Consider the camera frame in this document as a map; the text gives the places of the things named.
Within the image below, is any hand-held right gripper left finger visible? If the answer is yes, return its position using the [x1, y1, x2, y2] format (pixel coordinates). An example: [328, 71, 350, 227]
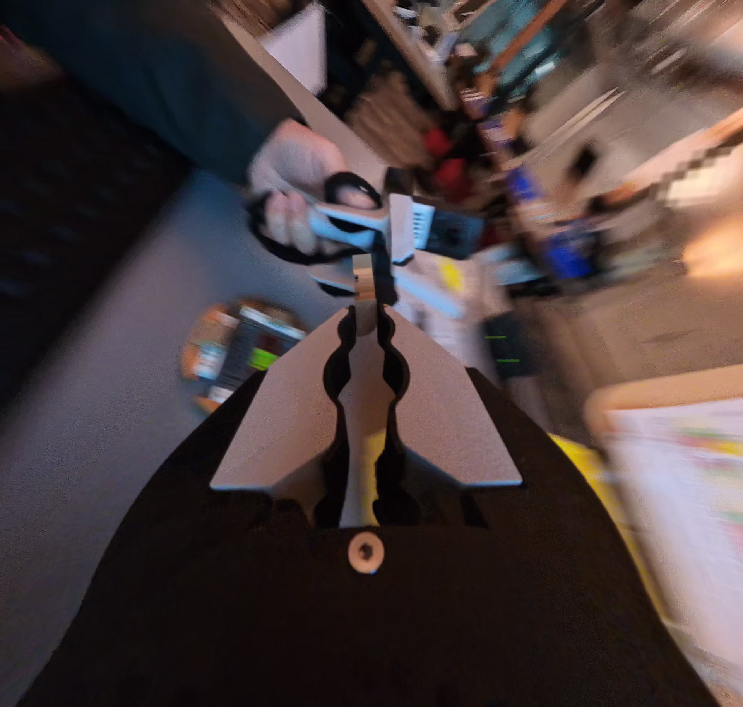
[209, 306, 356, 527]

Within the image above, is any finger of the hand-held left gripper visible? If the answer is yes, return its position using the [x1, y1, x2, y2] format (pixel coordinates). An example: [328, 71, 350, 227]
[309, 249, 400, 309]
[388, 193, 419, 267]

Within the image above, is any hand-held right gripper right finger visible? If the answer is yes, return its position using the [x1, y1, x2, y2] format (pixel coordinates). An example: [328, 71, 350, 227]
[371, 304, 523, 527]

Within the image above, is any yellow plastic bin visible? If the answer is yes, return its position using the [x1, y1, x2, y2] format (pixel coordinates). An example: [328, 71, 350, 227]
[546, 431, 659, 627]

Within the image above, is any person's left forearm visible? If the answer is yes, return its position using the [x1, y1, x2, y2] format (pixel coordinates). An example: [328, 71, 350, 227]
[0, 0, 308, 188]

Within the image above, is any person's left hand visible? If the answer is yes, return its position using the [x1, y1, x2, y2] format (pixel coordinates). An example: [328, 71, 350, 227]
[247, 118, 378, 256]

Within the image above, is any brick model on orange plate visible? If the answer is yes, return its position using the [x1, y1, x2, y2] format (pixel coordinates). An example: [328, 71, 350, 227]
[180, 300, 308, 415]

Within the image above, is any printed instruction sheet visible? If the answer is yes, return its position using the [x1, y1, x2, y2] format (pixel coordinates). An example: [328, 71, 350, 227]
[604, 396, 743, 696]

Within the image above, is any black dotted fabric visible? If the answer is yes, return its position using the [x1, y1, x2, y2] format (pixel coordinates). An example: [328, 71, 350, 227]
[0, 77, 195, 409]

